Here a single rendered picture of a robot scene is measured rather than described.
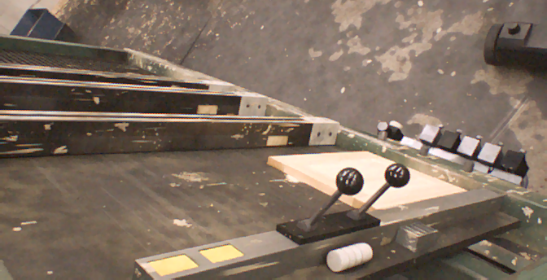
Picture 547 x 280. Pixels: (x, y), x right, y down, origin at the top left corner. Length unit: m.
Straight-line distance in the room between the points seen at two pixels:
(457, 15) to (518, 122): 0.75
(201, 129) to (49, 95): 0.40
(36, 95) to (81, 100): 0.11
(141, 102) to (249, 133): 0.35
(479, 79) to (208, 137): 1.71
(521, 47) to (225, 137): 1.58
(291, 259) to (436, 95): 2.01
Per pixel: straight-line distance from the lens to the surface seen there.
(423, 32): 2.89
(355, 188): 0.65
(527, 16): 2.57
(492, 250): 2.04
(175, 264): 0.58
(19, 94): 1.31
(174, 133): 1.12
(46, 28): 5.21
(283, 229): 0.70
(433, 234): 0.93
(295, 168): 1.12
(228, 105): 1.63
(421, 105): 2.61
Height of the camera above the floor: 2.10
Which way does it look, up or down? 45 degrees down
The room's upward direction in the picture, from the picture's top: 46 degrees counter-clockwise
